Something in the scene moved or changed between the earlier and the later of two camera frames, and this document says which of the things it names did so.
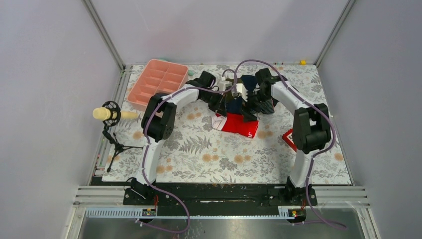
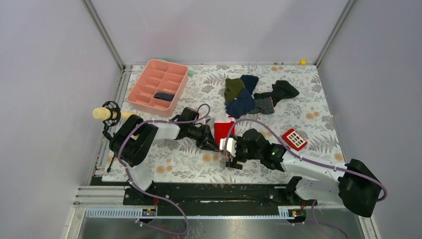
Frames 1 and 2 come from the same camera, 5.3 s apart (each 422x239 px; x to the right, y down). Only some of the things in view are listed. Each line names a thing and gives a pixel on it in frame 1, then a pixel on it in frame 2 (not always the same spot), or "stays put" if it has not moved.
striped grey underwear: (266, 107) stays put
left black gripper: (219, 107) → (207, 140)
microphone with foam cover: (110, 114) stays put
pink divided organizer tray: (158, 77) stays put
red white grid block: (288, 137) stays put
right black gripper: (247, 105) → (233, 162)
